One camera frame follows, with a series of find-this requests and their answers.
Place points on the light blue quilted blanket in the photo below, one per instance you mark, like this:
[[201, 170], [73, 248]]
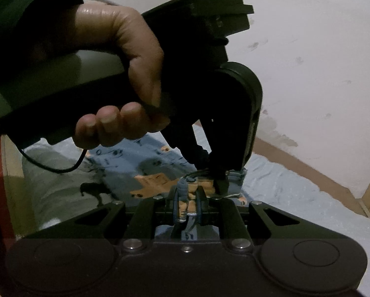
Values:
[[280, 191]]

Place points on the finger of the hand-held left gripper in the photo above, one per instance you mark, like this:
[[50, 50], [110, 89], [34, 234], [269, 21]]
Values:
[[191, 148], [220, 179]]

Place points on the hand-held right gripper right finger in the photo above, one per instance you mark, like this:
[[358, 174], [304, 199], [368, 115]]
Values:
[[202, 205]]

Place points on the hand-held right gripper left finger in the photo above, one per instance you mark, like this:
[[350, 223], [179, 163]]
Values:
[[172, 205]]

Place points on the blue printed pants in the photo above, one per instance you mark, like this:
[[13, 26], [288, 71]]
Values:
[[126, 164]]

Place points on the person's left hand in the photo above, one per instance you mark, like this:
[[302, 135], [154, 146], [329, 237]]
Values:
[[126, 31]]

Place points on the red bed rail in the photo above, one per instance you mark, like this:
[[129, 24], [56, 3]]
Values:
[[1, 185]]

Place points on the person's left forearm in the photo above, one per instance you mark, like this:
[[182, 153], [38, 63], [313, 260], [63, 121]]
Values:
[[24, 21]]

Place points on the brown wooden bed platform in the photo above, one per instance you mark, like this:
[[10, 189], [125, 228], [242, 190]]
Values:
[[296, 164]]

